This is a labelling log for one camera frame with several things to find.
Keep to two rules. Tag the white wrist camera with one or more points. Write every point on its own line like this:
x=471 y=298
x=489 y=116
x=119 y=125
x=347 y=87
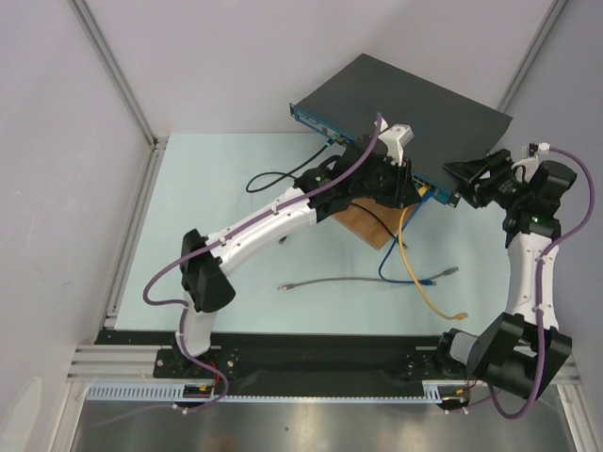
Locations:
x=395 y=138
x=530 y=157

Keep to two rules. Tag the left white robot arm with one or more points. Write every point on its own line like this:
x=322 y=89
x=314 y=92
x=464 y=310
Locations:
x=370 y=168

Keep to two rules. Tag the aluminium frame post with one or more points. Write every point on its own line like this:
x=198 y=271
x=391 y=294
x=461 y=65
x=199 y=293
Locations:
x=154 y=146
x=543 y=33

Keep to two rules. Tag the aluminium frame rail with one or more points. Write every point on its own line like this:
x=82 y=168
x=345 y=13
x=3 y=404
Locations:
x=116 y=404

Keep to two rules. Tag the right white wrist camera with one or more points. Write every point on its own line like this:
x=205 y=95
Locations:
x=530 y=157

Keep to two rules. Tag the wooden board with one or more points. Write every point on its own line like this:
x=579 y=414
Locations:
x=373 y=223

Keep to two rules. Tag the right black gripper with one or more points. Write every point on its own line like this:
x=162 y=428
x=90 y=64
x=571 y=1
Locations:
x=490 y=174

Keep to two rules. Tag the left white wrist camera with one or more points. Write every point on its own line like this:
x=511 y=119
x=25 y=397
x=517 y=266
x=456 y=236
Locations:
x=395 y=138

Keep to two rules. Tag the dark network switch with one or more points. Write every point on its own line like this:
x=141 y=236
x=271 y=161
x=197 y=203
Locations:
x=447 y=126

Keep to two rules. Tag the left aluminium frame post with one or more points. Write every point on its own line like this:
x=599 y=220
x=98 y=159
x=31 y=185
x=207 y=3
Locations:
x=154 y=146

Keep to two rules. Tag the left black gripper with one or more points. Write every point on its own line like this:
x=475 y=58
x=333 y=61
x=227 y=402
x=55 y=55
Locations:
x=402 y=192

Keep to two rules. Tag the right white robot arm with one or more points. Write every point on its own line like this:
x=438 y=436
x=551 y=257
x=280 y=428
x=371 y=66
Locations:
x=522 y=349

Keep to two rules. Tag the right aluminium frame post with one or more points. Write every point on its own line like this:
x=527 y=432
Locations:
x=543 y=33

